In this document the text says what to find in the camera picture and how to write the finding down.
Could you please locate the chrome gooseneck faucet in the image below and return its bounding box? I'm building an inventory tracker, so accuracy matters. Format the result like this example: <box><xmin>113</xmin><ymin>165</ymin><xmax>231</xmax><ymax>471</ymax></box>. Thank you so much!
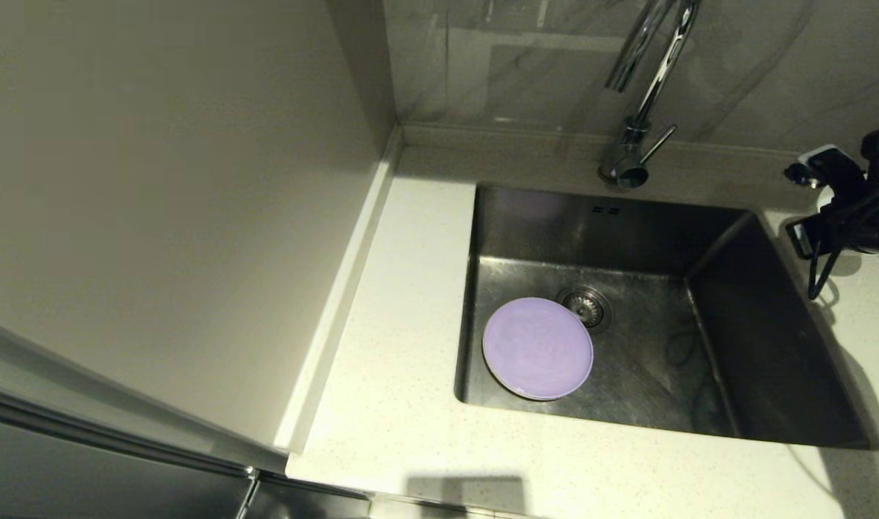
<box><xmin>599</xmin><ymin>0</ymin><xmax>703</xmax><ymax>190</ymax></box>

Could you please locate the beige tall cabinet side panel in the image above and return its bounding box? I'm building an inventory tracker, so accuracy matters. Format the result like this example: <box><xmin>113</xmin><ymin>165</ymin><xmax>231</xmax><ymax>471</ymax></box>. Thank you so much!
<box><xmin>0</xmin><ymin>0</ymin><xmax>401</xmax><ymax>455</ymax></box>

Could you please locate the purple plastic plate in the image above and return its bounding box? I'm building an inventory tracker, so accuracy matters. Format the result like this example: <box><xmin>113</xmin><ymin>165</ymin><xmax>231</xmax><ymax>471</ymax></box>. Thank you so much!
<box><xmin>482</xmin><ymin>297</ymin><xmax>594</xmax><ymax>402</ymax></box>

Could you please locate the round metal drain strainer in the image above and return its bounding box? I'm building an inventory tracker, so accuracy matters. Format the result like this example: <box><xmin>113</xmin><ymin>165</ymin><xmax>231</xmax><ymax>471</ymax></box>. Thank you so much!
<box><xmin>557</xmin><ymin>285</ymin><xmax>613</xmax><ymax>334</ymax></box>

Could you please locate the stainless steel sink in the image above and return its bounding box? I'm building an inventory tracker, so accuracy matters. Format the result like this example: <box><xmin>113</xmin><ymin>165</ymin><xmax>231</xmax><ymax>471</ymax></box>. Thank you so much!
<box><xmin>454</xmin><ymin>180</ymin><xmax>876</xmax><ymax>451</ymax></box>

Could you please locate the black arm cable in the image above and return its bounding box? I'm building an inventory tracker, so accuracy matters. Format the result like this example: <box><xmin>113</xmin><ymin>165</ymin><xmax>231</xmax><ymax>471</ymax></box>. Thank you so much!
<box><xmin>807</xmin><ymin>184</ymin><xmax>879</xmax><ymax>301</ymax></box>

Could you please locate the steel appliance door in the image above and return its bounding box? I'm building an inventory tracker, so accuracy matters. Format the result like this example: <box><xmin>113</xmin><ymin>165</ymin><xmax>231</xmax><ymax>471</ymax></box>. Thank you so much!
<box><xmin>0</xmin><ymin>386</ymin><xmax>372</xmax><ymax>519</ymax></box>

